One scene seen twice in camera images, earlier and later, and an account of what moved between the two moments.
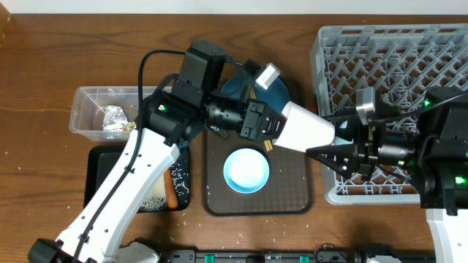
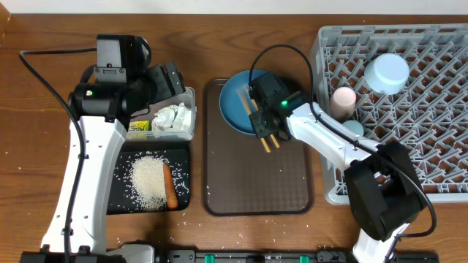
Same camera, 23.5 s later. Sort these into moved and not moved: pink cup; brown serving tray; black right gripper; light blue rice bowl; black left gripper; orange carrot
Moved: black left gripper; black right gripper; pink cup; light blue rice bowl
Not moved: brown serving tray; orange carrot
